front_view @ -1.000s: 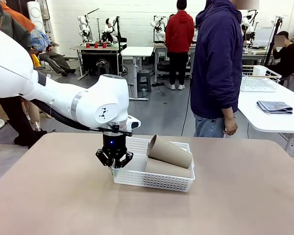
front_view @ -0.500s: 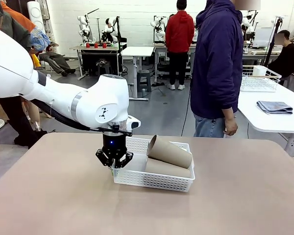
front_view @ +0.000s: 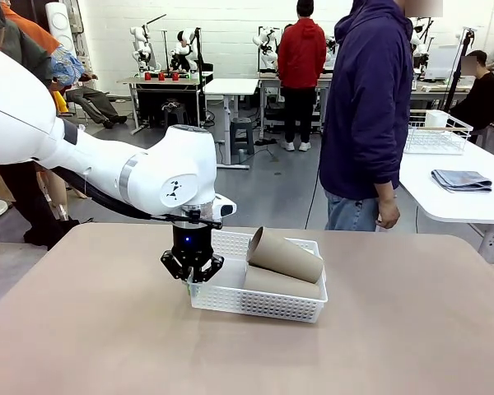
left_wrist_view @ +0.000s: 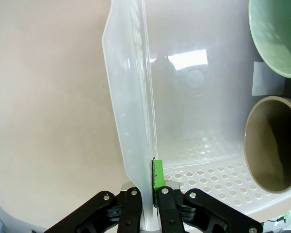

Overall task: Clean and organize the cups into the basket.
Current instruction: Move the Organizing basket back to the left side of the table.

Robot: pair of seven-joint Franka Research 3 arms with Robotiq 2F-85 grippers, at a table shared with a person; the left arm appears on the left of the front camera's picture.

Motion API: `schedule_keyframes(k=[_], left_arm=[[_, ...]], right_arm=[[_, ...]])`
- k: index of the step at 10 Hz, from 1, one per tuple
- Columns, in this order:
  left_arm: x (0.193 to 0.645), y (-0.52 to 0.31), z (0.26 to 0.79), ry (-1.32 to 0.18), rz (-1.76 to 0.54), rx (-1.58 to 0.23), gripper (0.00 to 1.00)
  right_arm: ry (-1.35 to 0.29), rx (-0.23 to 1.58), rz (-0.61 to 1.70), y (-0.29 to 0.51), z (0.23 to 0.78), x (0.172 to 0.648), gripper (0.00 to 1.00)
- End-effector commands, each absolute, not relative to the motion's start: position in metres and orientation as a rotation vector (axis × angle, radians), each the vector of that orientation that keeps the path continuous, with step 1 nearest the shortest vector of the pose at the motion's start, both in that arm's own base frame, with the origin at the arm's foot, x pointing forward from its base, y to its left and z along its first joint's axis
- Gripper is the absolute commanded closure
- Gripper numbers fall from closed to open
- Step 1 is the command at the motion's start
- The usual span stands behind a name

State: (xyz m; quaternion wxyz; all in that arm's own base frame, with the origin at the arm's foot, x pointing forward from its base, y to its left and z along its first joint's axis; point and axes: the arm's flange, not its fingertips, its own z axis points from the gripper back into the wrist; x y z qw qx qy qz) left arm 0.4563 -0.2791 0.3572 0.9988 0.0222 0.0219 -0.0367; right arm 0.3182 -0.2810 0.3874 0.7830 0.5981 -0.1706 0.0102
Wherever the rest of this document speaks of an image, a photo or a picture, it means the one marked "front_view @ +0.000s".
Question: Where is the person's right forearm purple sleeve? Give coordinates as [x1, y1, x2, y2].
[372, 131, 408, 189]

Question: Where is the wooden-top work desk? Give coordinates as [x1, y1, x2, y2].
[256, 70, 334, 133]

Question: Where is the person in red hoodie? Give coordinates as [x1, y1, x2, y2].
[277, 0, 328, 153]

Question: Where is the white background robot with black parts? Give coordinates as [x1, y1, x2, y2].
[169, 27, 202, 74]

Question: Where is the white wire basket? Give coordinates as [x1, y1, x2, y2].
[403, 109, 474, 156]

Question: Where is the white box container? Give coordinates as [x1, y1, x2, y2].
[424, 109, 449, 129]

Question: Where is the person in green jacket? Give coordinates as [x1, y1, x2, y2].
[0, 0, 82, 250]

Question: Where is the white perforated plastic basket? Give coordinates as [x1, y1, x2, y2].
[188, 229, 329, 324]

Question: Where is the figure in orange clothes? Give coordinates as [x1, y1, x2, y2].
[0, 2, 100, 215]

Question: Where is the black hanging cable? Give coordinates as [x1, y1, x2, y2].
[305, 164, 320, 230]

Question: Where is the desk with black frame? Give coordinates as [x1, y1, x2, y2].
[116, 72, 213, 137]

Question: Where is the white rounded table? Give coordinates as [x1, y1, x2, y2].
[397, 139, 494, 264]

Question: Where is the seated person in dark trousers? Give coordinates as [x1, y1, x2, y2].
[63, 84, 128, 130]

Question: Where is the person in purple hoodie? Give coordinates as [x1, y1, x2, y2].
[319, 0, 415, 232]

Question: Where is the white height-adjustable desk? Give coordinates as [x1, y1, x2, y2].
[203, 77, 259, 171]

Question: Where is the blue cloth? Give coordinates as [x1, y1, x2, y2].
[431, 169, 494, 194]

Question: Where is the person's right hand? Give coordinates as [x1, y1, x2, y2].
[375, 184, 402, 230]

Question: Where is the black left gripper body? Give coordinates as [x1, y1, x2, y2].
[170, 224, 214, 269]

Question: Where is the dark grey plastic stool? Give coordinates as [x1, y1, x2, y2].
[162, 101, 189, 127]

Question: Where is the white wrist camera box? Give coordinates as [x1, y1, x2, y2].
[212, 194, 238, 220]

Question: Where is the white monitor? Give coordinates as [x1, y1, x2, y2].
[422, 44, 459, 81]

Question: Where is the black camera tripod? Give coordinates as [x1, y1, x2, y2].
[443, 27, 477, 113]

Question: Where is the dark grey step stool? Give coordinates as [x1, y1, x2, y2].
[230, 117, 256, 156]

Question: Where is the seated person in black top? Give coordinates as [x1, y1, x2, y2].
[450, 49, 494, 133]

